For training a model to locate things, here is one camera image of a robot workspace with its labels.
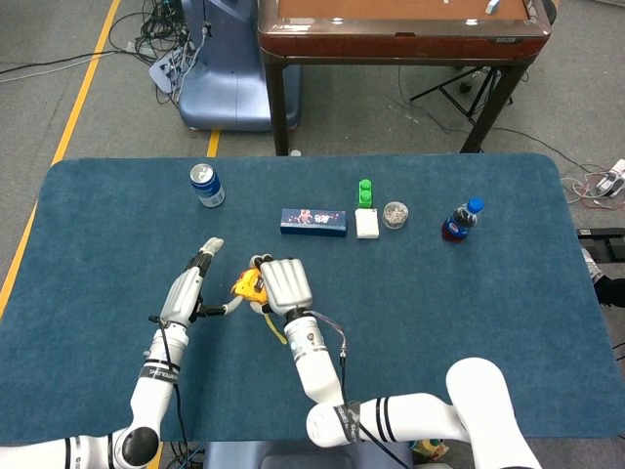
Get black floor pedal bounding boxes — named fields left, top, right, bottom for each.
left=576, top=228, right=625, bottom=263

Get blue soda can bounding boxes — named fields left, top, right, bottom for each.
left=189, top=163, right=227, bottom=209

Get cola bottle blue cap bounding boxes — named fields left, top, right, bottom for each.
left=440, top=196, right=485, bottom=244

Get person's white shoe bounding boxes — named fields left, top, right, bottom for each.
left=582, top=247, right=606, bottom=282

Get red and white floor wires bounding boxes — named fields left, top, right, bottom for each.
left=561, top=165, right=625, bottom=211

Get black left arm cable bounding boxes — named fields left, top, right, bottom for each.
left=148, top=315, right=189, bottom=446

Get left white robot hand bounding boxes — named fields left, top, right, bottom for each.
left=158, top=237, right=244, bottom=329

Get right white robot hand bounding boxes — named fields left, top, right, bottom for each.
left=248, top=253, right=314, bottom=321

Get black tripod stand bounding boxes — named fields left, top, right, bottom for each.
left=408, top=65, right=515, bottom=123

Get blue felt table cover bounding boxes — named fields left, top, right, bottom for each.
left=0, top=153, right=625, bottom=445

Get white power strip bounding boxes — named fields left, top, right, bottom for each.
left=148, top=48, right=189, bottom=94

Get clear jar of paper clips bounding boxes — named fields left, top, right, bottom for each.
left=382, top=200, right=410, bottom=230

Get white floor device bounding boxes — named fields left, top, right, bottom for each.
left=595, top=159, right=625, bottom=199

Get small white box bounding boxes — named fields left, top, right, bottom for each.
left=354, top=207, right=381, bottom=240

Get dark blue rectangular box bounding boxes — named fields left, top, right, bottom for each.
left=279, top=208, right=349, bottom=238

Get brown mahjong table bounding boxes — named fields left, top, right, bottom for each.
left=257, top=0, right=553, bottom=156

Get person's black trouser leg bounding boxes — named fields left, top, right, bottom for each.
left=595, top=273, right=625, bottom=309

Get yellow-green toy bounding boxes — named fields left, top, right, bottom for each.
left=412, top=438, right=448, bottom=461

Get blue-grey machine pedestal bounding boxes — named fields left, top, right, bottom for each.
left=178, top=0, right=302, bottom=132

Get yellow tape measure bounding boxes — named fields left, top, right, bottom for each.
left=229, top=267, right=289, bottom=346

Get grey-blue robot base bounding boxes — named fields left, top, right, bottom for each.
left=202, top=439, right=414, bottom=469

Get coloured right wrist wires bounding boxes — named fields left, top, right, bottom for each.
left=312, top=310, right=351, bottom=372

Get black floor cable bundle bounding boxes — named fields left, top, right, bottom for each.
left=106, top=0, right=196, bottom=64

